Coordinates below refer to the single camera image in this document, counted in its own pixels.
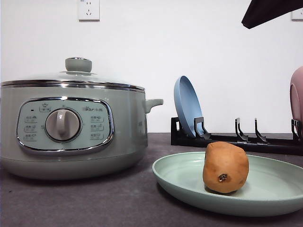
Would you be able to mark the white wall socket right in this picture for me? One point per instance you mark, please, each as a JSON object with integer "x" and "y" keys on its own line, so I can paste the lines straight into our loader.
{"x": 297, "y": 16}

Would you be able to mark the glass lid with green knob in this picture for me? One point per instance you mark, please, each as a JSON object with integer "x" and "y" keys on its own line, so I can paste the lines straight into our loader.
{"x": 77, "y": 75}

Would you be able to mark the white wall socket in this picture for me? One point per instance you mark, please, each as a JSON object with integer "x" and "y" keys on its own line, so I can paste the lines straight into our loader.
{"x": 297, "y": 16}
{"x": 89, "y": 10}

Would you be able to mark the green plate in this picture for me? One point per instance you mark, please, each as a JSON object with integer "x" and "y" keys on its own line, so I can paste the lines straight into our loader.
{"x": 274, "y": 186}

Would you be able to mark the green electric steamer pot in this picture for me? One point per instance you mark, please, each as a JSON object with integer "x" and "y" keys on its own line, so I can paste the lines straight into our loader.
{"x": 64, "y": 130}

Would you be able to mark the black dish rack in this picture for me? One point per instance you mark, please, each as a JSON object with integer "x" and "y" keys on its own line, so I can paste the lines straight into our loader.
{"x": 202, "y": 137}

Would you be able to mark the white wall socket left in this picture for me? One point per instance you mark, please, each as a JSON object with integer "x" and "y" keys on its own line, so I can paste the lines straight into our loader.
{"x": 89, "y": 10}

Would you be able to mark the brown potato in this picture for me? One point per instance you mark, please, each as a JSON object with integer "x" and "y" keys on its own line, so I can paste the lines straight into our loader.
{"x": 226, "y": 167}

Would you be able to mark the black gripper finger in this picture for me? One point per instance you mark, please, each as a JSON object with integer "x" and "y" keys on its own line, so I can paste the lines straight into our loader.
{"x": 261, "y": 11}

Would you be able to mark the blue plate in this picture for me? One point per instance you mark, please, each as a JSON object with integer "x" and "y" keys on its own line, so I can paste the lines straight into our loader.
{"x": 188, "y": 105}

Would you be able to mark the pink plate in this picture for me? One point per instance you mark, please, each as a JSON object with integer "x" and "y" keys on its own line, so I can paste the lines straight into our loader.
{"x": 296, "y": 94}

